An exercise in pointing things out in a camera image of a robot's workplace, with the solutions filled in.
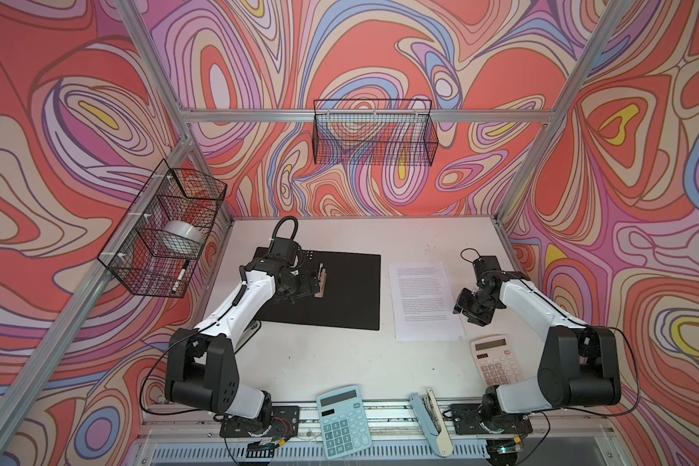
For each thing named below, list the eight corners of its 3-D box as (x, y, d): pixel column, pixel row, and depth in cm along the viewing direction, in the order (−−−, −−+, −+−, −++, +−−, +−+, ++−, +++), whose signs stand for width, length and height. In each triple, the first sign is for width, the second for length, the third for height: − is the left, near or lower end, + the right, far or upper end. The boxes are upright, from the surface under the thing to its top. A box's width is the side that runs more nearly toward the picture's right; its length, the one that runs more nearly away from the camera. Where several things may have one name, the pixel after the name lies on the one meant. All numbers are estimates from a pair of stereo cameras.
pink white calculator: (482, 385, 80) (486, 382, 78) (470, 338, 89) (473, 334, 86) (520, 385, 80) (525, 382, 78) (504, 338, 89) (508, 334, 86)
